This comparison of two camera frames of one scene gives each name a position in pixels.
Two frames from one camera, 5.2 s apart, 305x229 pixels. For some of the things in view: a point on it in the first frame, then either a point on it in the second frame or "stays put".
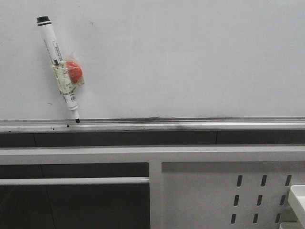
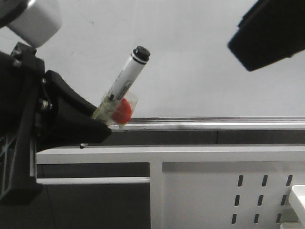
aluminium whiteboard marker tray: [267, 124] stays put
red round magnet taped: [76, 71] -> [122, 114]
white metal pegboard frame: [190, 187] stays put
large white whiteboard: [156, 59] stays put
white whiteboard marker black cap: [61, 67] -> [139, 56]
